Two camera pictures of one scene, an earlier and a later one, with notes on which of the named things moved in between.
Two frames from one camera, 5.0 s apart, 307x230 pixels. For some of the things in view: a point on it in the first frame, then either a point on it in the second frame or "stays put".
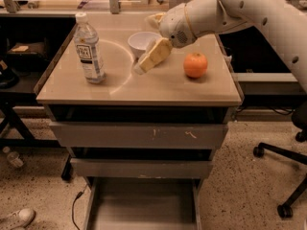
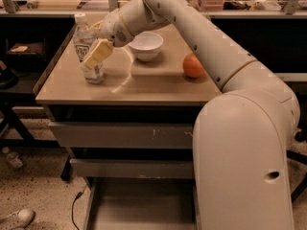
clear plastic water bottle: (87, 42) stays put
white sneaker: (18, 219) stays put
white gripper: (175, 25) to (112, 30)
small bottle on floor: (12, 157) stays put
